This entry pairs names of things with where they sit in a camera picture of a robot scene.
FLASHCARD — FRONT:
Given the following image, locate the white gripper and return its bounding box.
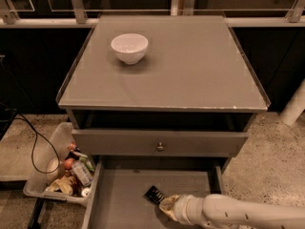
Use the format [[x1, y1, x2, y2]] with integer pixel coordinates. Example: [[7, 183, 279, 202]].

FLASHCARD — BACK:
[[159, 195, 207, 225]]

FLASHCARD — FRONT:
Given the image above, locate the black rxbar chocolate wrapper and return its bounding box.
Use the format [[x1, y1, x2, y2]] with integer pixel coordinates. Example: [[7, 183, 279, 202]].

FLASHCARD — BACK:
[[144, 186, 165, 205]]

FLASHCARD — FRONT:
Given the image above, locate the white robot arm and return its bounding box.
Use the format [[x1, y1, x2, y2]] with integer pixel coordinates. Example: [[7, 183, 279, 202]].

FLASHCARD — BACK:
[[159, 194, 305, 229]]

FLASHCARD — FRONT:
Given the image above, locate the open grey middle drawer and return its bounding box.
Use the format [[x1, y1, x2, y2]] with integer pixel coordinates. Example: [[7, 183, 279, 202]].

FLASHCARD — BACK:
[[82, 156, 224, 229]]

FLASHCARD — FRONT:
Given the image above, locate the brass drawer knob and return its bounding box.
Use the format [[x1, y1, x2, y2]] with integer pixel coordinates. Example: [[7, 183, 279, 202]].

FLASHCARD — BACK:
[[155, 142, 166, 152]]

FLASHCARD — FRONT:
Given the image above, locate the grey upper drawer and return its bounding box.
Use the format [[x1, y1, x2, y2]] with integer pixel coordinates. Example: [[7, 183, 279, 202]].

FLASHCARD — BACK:
[[72, 129, 248, 157]]

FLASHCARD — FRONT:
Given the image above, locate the grey drawer cabinet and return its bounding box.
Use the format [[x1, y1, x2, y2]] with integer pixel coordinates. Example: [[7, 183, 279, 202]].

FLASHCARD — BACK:
[[55, 14, 272, 165]]

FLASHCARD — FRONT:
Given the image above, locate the small plastic bottle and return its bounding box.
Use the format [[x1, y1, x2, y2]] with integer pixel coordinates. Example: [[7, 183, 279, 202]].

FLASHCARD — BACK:
[[71, 160, 93, 187]]

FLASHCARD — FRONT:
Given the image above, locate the green packaged snack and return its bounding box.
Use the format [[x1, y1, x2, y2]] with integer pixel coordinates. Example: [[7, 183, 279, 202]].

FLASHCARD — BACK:
[[68, 142, 94, 172]]

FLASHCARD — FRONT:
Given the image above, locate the crumpled yellow snack bag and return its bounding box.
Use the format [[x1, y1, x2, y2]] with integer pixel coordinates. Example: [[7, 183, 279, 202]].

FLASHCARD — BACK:
[[46, 176, 79, 196]]

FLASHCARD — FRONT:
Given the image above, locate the orange round fruit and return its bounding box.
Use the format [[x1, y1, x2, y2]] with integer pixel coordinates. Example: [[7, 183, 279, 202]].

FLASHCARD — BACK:
[[64, 158, 75, 170]]

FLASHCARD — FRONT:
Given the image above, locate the clear plastic bin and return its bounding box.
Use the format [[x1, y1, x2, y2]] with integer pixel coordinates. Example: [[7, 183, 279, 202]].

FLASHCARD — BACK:
[[23, 122, 98, 206]]

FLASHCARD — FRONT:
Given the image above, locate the white cup in bin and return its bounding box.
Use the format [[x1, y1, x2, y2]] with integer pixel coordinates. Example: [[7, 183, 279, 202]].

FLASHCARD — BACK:
[[47, 158, 61, 182]]

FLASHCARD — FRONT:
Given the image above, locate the white ceramic bowl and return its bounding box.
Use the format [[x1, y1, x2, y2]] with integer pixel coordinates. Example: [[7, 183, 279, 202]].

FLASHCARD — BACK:
[[111, 33, 149, 65]]

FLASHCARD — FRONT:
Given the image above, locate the metal window railing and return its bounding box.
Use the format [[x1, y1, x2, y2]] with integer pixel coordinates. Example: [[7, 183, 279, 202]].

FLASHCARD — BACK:
[[0, 0, 305, 28]]

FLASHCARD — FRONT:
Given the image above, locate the white pipe post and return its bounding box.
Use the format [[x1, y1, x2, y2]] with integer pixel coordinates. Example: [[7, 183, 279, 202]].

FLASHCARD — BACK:
[[279, 79, 305, 126]]

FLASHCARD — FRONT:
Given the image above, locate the black cable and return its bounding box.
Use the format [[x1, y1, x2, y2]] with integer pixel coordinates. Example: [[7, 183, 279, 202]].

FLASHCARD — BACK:
[[0, 100, 61, 175]]

